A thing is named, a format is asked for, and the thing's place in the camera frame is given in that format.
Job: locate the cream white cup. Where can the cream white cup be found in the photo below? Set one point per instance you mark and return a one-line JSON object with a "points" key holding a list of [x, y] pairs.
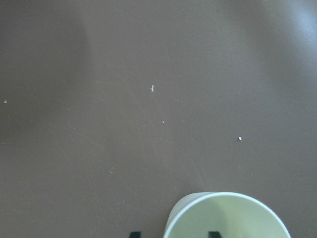
{"points": [[232, 214]]}

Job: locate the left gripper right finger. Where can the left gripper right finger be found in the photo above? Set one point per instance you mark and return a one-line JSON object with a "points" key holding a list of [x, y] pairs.
{"points": [[214, 234]]}

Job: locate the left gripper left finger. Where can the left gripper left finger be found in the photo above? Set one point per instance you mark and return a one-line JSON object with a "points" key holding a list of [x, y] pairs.
{"points": [[135, 234]]}

